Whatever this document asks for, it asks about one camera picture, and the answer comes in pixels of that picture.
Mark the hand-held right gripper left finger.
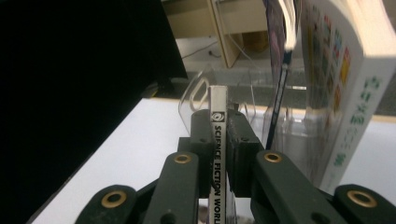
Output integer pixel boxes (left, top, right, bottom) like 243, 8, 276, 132
178, 108, 216, 200

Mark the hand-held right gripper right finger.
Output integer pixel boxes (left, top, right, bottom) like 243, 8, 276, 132
226, 109, 265, 198

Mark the black magazine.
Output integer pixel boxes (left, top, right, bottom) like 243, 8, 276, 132
207, 85, 238, 224

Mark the clear acrylic organizer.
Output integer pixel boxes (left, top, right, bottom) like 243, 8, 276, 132
177, 68, 316, 188

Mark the purple magazine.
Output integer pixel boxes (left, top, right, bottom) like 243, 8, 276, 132
262, 0, 302, 150

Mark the white book with colourful pictures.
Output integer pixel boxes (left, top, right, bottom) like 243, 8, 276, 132
298, 0, 396, 195

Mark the stand base with striped tape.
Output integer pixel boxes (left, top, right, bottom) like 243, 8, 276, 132
141, 77, 189, 99

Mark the beige wooden desk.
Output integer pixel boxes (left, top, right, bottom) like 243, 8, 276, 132
162, 0, 272, 69

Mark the thin black floor cable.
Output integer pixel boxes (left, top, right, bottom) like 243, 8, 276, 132
181, 41, 222, 60

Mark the white floor cable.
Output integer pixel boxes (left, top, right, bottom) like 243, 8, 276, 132
218, 0, 260, 64

